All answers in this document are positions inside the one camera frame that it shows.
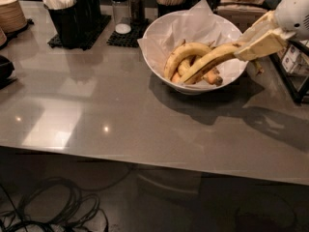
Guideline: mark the white paper liner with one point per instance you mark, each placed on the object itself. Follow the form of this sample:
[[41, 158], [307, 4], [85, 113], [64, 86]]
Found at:
[[196, 25]]

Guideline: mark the dark object left edge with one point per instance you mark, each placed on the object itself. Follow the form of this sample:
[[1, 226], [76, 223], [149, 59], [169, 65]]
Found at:
[[6, 68]]

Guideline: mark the black cutlery holder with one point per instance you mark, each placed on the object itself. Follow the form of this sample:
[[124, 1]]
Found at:
[[66, 24], [88, 14]]

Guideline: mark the black mat centre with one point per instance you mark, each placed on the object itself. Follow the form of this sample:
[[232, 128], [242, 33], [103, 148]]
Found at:
[[129, 39]]

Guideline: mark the salt shaker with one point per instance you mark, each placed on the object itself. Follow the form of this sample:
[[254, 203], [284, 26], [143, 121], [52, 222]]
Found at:
[[121, 16]]

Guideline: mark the black mat left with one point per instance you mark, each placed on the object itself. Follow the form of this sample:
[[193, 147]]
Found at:
[[86, 39]]

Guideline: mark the white bowl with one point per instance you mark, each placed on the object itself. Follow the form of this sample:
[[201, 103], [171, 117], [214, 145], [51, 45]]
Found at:
[[229, 70]]

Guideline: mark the pepper shaker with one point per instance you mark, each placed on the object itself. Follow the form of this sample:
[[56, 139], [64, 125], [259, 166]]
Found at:
[[137, 11]]

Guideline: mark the stack of brown bowls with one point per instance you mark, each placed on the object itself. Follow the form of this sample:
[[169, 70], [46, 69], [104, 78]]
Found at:
[[12, 17]]

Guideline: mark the yellow banana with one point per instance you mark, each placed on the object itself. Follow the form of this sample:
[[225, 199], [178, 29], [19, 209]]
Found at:
[[222, 53], [180, 53]]

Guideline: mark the black cutlery holder rear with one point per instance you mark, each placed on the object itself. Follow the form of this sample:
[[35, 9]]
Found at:
[[88, 14]]

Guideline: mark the black mat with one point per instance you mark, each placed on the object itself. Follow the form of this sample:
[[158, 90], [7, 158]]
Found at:
[[129, 39], [86, 39]]

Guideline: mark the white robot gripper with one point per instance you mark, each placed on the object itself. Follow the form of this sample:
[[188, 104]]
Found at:
[[294, 14]]

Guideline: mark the black cutlery holder front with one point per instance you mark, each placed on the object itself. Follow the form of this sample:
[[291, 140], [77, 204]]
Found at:
[[66, 24]]

